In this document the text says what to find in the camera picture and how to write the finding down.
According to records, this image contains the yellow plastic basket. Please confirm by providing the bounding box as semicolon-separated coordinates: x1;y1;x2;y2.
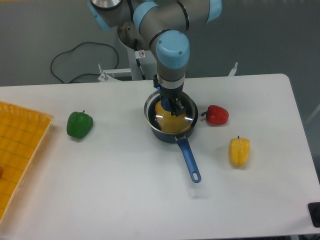
0;101;54;222

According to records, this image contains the dark blue saucepan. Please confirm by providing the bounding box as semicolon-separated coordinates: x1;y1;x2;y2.
147;90;202;184

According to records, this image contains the red bell pepper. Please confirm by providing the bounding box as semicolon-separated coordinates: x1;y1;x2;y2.
200;105;229;126

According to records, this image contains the yellow bell pepper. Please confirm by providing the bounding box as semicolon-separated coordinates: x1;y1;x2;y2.
229;135;251;168

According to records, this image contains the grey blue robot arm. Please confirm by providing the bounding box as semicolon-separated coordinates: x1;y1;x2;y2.
88;0;223;116

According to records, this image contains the black cable on floor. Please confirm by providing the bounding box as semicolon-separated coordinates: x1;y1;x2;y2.
50;41;120;84

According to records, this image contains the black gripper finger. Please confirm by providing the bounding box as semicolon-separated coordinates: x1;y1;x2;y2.
169;98;179;117
176;98;186;116

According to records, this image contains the glass pot lid blue knob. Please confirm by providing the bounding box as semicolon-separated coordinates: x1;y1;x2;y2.
144;91;198;135

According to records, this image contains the black device at table corner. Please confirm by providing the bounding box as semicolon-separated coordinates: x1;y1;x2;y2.
307;202;320;228

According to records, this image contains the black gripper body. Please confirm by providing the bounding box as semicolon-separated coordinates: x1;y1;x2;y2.
153;74;185;100

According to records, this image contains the green bell pepper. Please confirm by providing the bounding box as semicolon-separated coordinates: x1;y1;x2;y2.
66;110;94;139

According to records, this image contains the yellow food in pot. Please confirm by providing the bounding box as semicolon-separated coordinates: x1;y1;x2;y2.
154;100;193;134

